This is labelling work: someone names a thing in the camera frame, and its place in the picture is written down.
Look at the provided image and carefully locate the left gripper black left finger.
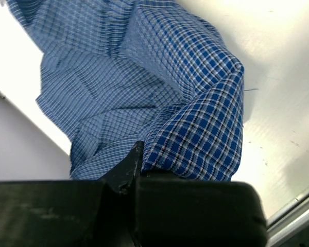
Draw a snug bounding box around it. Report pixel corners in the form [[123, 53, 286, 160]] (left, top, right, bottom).
[[0, 141, 144, 246]]

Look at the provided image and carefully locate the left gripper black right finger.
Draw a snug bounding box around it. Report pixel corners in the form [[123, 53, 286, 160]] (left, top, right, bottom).
[[134, 175, 268, 246]]

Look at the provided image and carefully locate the blue plaid long sleeve shirt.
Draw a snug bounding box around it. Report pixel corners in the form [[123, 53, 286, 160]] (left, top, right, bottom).
[[7, 1, 244, 181]]

